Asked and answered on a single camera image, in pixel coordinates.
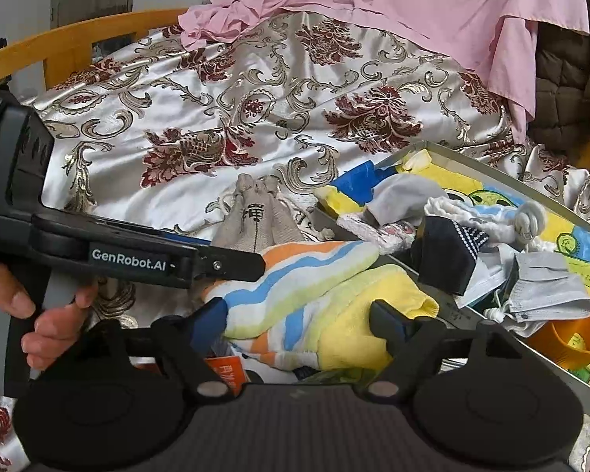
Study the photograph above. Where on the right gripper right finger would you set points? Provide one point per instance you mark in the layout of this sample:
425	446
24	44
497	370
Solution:
413	346

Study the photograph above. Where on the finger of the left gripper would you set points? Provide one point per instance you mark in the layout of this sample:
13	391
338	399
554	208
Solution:
148	231
214	263

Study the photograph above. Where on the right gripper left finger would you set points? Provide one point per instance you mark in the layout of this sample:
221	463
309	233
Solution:
182	343

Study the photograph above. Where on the beige drawstring pouch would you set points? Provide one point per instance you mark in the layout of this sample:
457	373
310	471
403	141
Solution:
257	219

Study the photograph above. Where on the dark dotted sock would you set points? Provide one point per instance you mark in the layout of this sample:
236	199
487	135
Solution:
444	254

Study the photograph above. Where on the striped yellow orange towel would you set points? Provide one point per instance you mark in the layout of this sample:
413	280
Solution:
311	307

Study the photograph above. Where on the white patterned sponge cloth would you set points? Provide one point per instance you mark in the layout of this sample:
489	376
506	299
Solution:
389	238

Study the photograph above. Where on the grey face mask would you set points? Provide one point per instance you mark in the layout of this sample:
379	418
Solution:
541	289

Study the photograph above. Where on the grey white thin cloth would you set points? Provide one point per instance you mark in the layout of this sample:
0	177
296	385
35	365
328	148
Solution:
402	197

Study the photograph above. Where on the white blue padded cloth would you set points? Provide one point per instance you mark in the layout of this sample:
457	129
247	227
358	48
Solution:
516	226

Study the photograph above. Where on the person's left hand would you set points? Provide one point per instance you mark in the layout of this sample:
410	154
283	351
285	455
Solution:
55	329

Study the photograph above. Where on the white orange tablet box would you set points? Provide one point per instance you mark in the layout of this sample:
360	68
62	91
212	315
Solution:
228	368

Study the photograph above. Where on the floral satin bedspread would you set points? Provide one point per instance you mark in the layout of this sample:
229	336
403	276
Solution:
156	134

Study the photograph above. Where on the grey tray with cartoon drawing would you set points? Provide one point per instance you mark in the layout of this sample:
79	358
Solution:
486	246

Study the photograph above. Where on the orange plastic cup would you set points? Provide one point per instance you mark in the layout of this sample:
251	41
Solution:
565	342

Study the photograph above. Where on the green plastic bottle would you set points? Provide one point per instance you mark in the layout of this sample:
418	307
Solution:
581	373

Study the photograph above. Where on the brown quilted jacket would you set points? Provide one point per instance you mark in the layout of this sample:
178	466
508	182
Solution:
562	120

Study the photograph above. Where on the pink hanging sheet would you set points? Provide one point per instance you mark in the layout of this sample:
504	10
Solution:
495	39

